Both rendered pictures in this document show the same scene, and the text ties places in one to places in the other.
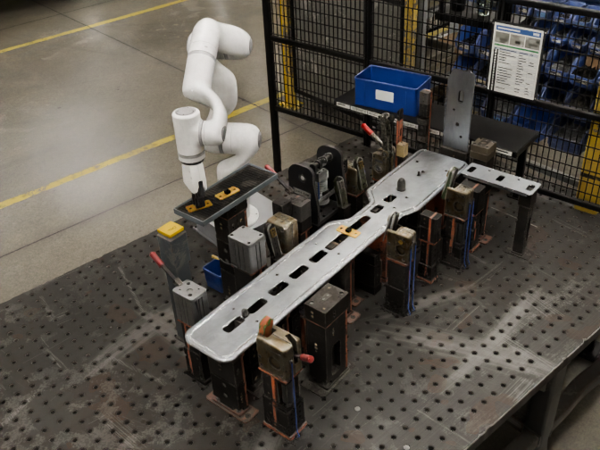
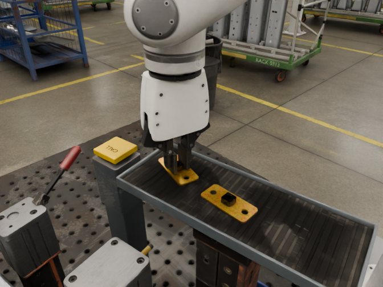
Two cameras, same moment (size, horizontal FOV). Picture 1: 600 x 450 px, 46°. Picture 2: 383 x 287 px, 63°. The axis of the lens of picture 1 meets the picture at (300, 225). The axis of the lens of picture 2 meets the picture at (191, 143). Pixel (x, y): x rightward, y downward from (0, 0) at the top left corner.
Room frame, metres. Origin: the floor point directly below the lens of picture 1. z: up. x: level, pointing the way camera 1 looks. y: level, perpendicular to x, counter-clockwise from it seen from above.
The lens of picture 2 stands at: (1.96, -0.10, 1.49)
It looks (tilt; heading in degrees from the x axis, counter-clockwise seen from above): 32 degrees down; 85
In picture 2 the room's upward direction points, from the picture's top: straight up
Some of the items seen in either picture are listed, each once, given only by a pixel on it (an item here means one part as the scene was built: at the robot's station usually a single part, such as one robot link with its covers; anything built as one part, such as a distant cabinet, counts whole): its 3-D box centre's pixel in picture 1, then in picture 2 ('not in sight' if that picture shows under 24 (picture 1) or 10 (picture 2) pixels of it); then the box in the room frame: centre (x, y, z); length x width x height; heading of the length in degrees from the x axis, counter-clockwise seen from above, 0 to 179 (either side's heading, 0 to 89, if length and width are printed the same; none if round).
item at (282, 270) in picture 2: (227, 192); (234, 203); (2.05, 0.24, 1.16); 0.37 x 0.14 x 0.02; 140
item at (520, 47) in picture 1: (515, 61); not in sight; (2.72, -0.90, 1.30); 0.23 x 0.02 x 0.31; 50
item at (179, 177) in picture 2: (198, 204); (177, 166); (1.97, 0.33, 1.17); 0.08 x 0.04 x 0.01; 116
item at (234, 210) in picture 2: (227, 192); (228, 200); (2.04, 0.24, 1.17); 0.08 x 0.04 x 0.01; 131
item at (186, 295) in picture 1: (195, 333); (42, 273); (1.67, 0.34, 0.88); 0.11 x 0.10 x 0.36; 50
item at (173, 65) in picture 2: (191, 154); (176, 57); (1.97, 0.33, 1.35); 0.09 x 0.08 x 0.03; 26
